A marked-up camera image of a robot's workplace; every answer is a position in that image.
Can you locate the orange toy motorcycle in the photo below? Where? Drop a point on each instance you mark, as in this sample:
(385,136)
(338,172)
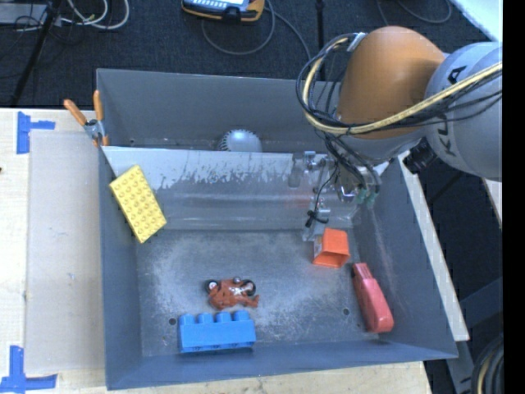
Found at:
(229,294)

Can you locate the grey ball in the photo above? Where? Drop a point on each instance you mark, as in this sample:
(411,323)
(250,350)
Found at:
(242,141)

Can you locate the orange plastic cup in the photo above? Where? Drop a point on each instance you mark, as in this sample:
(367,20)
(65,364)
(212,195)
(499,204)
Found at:
(333,248)

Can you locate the grey metal bin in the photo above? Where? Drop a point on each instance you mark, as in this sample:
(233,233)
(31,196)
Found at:
(279,261)

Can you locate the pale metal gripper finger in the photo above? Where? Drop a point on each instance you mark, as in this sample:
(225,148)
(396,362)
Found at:
(318,225)
(308,163)

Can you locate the blue building brick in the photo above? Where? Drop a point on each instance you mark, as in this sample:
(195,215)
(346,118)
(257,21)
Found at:
(215,335)

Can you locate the yellow studded flat plate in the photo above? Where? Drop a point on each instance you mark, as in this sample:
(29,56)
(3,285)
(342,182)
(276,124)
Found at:
(137,203)

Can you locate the red flat block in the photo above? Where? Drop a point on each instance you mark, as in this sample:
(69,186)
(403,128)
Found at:
(372,298)

